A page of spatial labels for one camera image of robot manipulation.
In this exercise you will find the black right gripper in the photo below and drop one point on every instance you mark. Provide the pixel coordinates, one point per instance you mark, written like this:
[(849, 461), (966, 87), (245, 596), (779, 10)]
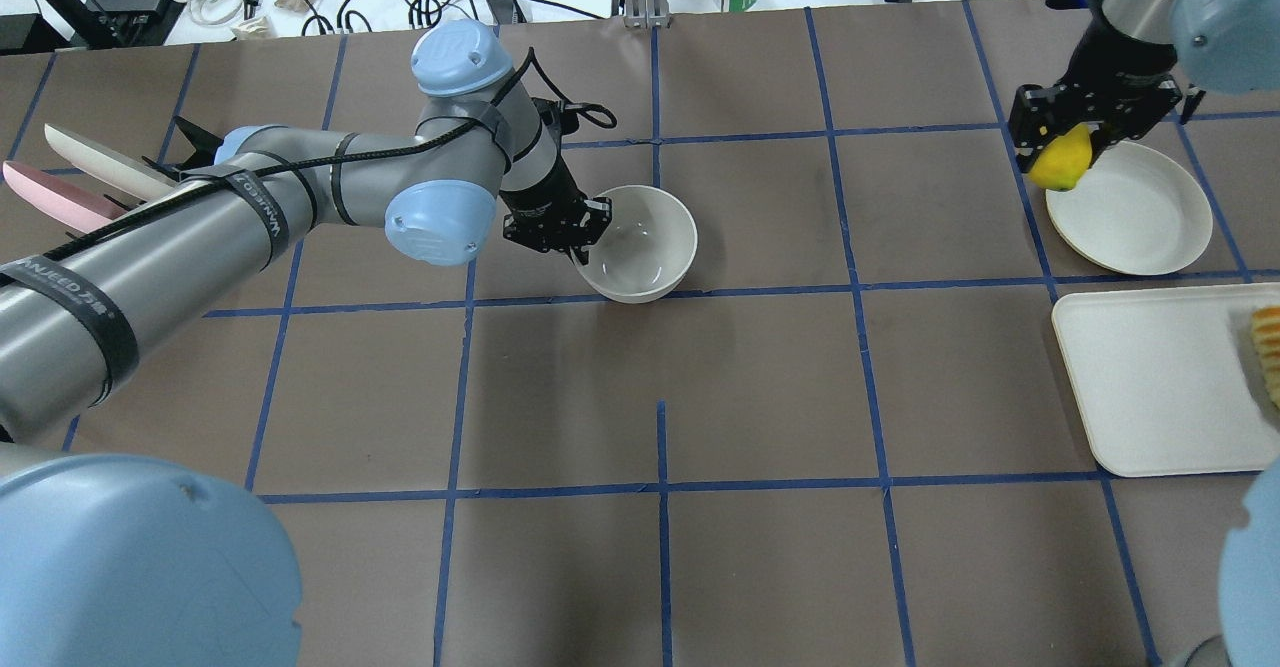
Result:
[(1103, 65)]

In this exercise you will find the pink plate in rack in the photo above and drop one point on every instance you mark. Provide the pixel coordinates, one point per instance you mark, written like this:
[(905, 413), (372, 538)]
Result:
[(72, 206)]

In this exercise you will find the cream flat plate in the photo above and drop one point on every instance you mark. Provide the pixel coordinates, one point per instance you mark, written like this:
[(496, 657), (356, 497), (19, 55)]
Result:
[(1136, 211)]

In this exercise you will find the yellow lemon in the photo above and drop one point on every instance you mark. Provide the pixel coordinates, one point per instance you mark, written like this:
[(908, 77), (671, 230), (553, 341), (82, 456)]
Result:
[(1064, 161)]

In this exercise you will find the cream ceramic bowl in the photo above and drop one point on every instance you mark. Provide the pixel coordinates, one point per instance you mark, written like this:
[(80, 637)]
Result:
[(646, 251)]

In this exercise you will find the cream plate in rack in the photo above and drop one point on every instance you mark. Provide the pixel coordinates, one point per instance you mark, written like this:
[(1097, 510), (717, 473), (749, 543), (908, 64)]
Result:
[(128, 175)]

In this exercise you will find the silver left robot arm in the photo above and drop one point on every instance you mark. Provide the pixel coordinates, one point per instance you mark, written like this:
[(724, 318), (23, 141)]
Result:
[(121, 560)]

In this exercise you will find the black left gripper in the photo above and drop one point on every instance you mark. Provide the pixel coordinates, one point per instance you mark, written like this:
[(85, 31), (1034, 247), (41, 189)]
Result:
[(541, 192)]

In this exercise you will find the white tray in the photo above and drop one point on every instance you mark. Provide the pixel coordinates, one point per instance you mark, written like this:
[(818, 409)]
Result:
[(1166, 380)]

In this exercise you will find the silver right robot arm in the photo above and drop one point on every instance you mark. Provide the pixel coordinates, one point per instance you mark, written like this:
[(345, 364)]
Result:
[(1223, 46)]

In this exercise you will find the black plate rack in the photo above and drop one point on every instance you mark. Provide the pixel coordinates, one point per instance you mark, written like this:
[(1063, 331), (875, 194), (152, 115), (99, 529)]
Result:
[(204, 146)]

